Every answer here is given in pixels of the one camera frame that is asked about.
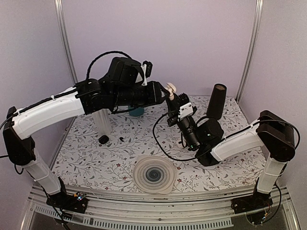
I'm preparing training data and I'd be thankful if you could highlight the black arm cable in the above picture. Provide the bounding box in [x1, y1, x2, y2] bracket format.
[153, 111, 300, 161]
[86, 50, 132, 81]

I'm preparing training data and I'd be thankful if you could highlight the teal tall vase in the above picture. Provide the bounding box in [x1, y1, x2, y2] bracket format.
[129, 106, 144, 117]

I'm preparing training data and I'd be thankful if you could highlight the right aluminium frame post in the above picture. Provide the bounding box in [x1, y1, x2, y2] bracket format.
[235, 0, 264, 104]

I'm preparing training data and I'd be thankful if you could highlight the swirl patterned ceramic plate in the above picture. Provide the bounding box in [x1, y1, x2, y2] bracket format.
[132, 156, 177, 195]

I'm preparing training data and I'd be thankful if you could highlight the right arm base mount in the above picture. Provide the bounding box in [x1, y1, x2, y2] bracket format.
[231, 179, 273, 214]

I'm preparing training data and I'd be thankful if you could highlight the aluminium frame post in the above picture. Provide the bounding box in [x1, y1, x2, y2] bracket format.
[54, 0, 78, 84]
[235, 0, 264, 104]

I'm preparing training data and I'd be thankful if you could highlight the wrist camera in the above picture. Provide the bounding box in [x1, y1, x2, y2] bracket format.
[178, 93, 197, 121]
[141, 61, 153, 86]

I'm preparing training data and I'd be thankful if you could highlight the white ribbed vase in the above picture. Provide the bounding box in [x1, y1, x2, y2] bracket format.
[92, 109, 112, 136]

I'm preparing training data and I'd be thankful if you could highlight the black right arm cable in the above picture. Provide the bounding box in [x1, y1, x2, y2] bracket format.
[153, 111, 300, 161]

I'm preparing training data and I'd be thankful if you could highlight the left aluminium frame post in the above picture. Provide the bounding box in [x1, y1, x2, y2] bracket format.
[54, 0, 78, 84]

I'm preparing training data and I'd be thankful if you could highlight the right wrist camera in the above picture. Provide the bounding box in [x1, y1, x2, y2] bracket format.
[178, 93, 197, 121]

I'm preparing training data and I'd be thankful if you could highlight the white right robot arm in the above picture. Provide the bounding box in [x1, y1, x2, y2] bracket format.
[166, 97, 295, 209]

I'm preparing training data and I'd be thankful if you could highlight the black tall cylinder vase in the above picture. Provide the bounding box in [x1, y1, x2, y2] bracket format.
[206, 83, 227, 120]

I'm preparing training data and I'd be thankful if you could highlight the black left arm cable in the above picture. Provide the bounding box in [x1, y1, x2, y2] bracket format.
[86, 50, 132, 81]

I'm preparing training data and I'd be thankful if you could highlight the small black earbud case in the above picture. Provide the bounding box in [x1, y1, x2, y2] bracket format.
[98, 135, 109, 144]

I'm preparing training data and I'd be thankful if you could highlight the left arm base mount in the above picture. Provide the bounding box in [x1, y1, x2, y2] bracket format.
[46, 178, 88, 214]

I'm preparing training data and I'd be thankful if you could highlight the white earbud charging case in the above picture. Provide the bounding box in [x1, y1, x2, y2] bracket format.
[166, 82, 177, 101]

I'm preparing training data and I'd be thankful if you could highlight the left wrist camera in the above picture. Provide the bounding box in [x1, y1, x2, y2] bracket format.
[141, 61, 153, 86]

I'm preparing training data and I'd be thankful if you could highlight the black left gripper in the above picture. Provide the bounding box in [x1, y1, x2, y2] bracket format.
[112, 80, 171, 108]

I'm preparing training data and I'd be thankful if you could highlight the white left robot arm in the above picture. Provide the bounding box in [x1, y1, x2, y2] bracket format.
[3, 57, 170, 208]

